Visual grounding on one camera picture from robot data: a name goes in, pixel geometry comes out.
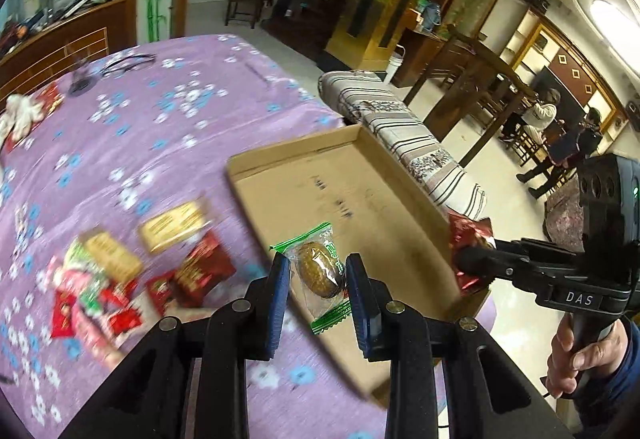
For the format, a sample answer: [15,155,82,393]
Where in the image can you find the small wooden chair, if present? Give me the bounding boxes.
[225,0,268,30]

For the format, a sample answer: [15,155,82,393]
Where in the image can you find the white plastic bucket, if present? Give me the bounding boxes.
[384,46,407,85]

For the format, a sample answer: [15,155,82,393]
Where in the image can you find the shiny dark red packet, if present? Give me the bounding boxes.
[447,213,493,295]

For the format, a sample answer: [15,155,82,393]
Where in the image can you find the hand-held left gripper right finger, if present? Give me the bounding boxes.
[345,253,576,439]

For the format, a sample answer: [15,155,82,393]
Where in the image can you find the blue bag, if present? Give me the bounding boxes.
[417,0,443,32]

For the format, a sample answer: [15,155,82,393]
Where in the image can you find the oval ceiling light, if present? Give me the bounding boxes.
[587,0,633,45]

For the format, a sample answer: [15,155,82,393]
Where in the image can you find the wooden counter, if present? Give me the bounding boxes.
[0,0,138,97]

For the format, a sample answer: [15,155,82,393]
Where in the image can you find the wooden display wall cabinet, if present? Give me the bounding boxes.
[500,9,631,130]

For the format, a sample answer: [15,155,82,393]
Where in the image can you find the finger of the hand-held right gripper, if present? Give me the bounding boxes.
[487,237,581,266]
[456,244,551,293]

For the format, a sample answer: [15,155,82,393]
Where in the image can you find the striped bench cushion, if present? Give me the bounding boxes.
[317,69,488,220]

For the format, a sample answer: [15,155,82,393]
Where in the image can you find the dark red snack packet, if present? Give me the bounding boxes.
[172,231,236,307]

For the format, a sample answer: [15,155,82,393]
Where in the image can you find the white gloves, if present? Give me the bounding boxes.
[0,94,43,145]

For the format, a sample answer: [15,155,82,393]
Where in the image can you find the green cookie packet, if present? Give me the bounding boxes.
[270,221,353,335]

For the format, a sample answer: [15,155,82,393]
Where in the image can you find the shallow cardboard box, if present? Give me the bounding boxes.
[226,123,496,410]

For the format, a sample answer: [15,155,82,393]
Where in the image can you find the black eyeglasses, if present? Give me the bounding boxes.
[102,54,156,77]

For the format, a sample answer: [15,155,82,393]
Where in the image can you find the small grey stand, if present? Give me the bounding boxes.
[67,62,93,95]

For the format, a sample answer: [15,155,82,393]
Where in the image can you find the wooden side cabinet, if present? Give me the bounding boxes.
[387,26,451,90]

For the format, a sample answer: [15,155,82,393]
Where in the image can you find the reddish floor rug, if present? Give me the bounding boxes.
[542,189,583,245]

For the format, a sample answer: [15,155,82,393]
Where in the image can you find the wide pink snack packet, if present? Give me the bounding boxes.
[70,306,126,365]

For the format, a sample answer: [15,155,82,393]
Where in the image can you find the green snack packet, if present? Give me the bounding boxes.
[75,269,108,320]

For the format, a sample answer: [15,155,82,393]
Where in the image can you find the gold snack packet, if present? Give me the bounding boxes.
[80,229,143,285]
[137,202,213,252]

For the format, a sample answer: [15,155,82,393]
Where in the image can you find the person's right hand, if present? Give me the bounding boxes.
[546,316,628,400]

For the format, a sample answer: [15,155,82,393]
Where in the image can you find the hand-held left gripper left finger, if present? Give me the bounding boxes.
[60,251,291,439]

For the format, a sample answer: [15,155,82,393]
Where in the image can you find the large carved wooden chair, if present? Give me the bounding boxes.
[405,24,541,170]

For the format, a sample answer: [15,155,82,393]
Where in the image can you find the red patterned pouch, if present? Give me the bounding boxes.
[30,82,66,125]

